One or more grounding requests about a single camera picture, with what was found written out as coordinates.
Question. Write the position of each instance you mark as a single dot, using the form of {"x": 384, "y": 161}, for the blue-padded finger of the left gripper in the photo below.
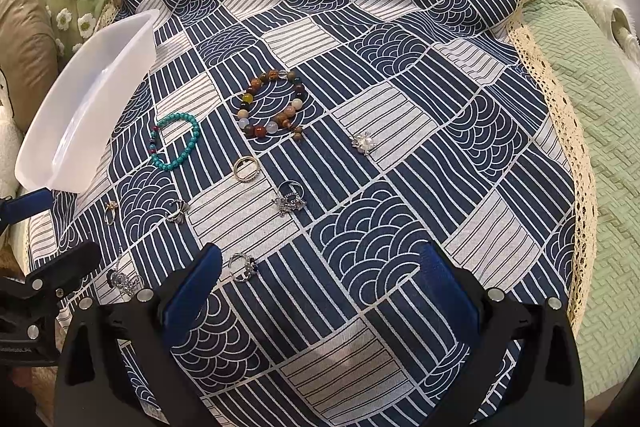
{"x": 14, "y": 210}

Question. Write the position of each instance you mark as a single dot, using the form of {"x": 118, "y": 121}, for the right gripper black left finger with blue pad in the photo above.
{"x": 93, "y": 387}

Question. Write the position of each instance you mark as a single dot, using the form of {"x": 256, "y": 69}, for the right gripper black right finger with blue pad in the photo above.
{"x": 545, "y": 388}

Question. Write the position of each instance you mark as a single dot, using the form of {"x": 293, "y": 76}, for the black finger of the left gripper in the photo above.
{"x": 62, "y": 275}

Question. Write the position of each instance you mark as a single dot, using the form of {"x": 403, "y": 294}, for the silver ornate earring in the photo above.
{"x": 127, "y": 284}

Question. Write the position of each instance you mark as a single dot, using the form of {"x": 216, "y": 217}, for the white translucent plastic tray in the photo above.
{"x": 66, "y": 140}

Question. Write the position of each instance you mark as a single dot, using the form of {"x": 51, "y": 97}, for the silver ring blue stone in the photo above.
{"x": 242, "y": 267}

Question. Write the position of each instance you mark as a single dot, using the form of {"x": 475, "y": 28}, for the white boucle cushion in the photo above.
{"x": 11, "y": 140}

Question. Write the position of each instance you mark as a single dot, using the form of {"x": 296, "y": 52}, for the brown cushion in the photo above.
{"x": 29, "y": 57}

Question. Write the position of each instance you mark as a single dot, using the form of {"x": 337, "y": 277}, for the navy white patterned cloth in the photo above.
{"x": 336, "y": 328}

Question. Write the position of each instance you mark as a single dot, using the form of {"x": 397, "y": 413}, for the light green quilted bedspread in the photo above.
{"x": 606, "y": 102}

